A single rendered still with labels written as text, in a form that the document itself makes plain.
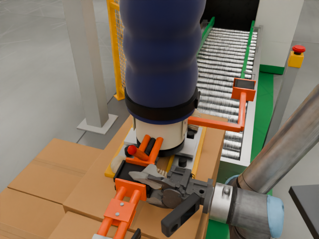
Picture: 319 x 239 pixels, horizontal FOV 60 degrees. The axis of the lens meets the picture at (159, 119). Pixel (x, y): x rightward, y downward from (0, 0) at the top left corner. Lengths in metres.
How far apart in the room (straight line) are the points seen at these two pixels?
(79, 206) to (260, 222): 0.50
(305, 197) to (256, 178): 0.50
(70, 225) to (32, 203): 0.65
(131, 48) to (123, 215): 0.41
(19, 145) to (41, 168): 1.12
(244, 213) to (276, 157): 0.17
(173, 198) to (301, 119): 0.35
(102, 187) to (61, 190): 0.60
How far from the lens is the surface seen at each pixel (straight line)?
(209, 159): 1.00
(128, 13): 0.69
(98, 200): 0.89
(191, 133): 1.02
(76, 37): 2.29
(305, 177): 2.47
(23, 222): 1.45
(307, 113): 0.70
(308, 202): 1.26
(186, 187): 0.72
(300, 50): 1.77
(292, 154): 0.74
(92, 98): 2.51
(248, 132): 1.74
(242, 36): 3.30
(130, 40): 0.73
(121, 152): 0.98
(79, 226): 0.87
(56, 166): 1.63
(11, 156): 2.66
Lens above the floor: 1.66
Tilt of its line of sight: 37 degrees down
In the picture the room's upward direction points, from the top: straight up
